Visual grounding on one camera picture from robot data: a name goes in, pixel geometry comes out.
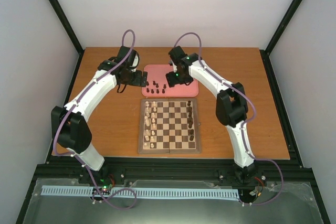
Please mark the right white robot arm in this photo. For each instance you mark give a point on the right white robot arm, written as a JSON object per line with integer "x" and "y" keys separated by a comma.
{"x": 231, "y": 106}

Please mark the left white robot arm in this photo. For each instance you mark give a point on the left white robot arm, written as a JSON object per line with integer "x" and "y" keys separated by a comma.
{"x": 70, "y": 131}

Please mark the pink plastic tray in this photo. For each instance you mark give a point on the pink plastic tray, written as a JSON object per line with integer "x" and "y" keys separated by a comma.
{"x": 157, "y": 73}

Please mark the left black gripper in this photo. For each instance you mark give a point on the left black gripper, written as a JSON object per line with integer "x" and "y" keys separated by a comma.
{"x": 137, "y": 82}

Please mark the transparent acrylic sheet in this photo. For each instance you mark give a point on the transparent acrylic sheet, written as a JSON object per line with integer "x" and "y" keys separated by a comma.
{"x": 296, "y": 205}

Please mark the wooden chess board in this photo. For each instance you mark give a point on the wooden chess board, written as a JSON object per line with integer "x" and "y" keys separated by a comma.
{"x": 168, "y": 128}

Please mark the black aluminium frame base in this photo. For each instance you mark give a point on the black aluminium frame base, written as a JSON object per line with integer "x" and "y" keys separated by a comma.
{"x": 222, "y": 173}

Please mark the light blue cable duct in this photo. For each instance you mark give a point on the light blue cable duct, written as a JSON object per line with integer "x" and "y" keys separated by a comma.
{"x": 142, "y": 193}

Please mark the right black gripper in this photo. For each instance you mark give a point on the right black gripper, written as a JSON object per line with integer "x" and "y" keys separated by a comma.
{"x": 172, "y": 81}

